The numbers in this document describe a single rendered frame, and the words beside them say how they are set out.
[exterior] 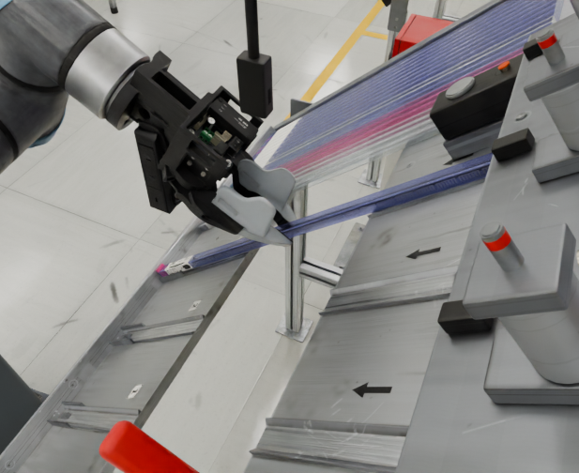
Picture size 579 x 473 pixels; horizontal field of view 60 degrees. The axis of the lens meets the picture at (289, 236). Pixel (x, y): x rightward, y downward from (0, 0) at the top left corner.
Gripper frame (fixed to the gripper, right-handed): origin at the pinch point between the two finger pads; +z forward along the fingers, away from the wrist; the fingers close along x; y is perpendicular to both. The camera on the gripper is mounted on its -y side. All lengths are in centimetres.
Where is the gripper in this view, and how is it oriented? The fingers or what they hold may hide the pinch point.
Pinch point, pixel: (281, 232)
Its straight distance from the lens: 52.9
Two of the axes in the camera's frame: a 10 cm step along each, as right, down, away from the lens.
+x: 4.2, -6.8, 6.0
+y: 4.9, -3.9, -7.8
